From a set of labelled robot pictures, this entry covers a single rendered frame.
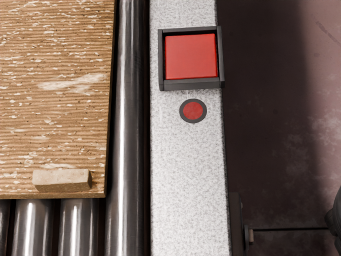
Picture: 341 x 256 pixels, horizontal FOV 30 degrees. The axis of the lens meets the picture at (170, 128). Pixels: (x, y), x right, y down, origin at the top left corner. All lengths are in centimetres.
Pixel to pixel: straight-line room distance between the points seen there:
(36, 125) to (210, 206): 21
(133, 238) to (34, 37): 27
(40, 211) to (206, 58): 25
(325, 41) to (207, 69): 117
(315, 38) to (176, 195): 126
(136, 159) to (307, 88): 114
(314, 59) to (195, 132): 116
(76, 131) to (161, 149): 9
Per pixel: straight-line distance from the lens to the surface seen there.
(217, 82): 72
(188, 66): 74
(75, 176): 66
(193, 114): 72
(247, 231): 75
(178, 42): 76
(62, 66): 75
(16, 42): 78
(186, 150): 70
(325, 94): 180
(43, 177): 66
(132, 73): 75
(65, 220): 69
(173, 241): 67
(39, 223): 70
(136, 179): 70
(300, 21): 192
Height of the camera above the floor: 156
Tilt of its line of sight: 64 degrees down
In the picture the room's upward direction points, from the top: 9 degrees counter-clockwise
